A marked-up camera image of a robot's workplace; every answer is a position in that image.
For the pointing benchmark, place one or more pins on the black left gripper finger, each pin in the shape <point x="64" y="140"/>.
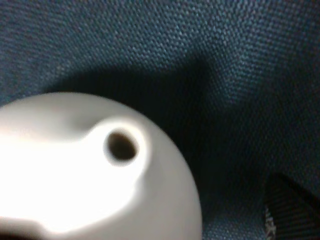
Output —
<point x="291" y="212"/>

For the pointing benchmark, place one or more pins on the cream ceramic teapot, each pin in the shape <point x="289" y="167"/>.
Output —
<point x="75" y="166"/>

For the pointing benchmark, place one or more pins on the black tablecloth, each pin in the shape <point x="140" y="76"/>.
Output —
<point x="234" y="83"/>

